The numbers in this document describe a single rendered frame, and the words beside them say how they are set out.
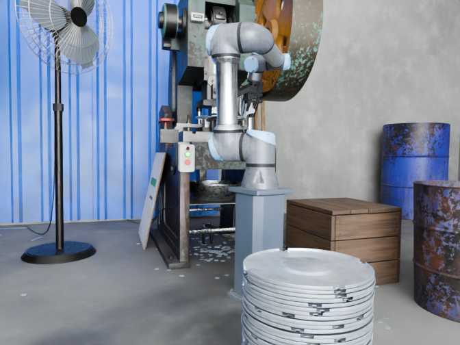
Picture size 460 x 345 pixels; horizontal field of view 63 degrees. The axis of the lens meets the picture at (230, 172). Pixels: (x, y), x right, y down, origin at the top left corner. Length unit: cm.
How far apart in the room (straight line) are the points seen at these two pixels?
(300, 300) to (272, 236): 73
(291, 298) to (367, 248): 106
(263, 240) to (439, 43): 395
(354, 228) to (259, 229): 48
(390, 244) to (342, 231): 27
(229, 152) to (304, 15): 95
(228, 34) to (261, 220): 71
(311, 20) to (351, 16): 219
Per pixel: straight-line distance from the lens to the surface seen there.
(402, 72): 460
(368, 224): 177
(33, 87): 336
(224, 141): 149
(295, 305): 78
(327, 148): 395
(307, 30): 213
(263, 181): 144
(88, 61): 237
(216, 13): 231
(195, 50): 216
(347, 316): 81
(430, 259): 162
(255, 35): 149
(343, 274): 87
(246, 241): 148
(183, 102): 240
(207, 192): 212
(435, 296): 164
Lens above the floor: 59
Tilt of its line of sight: 3 degrees down
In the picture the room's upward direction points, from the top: 1 degrees clockwise
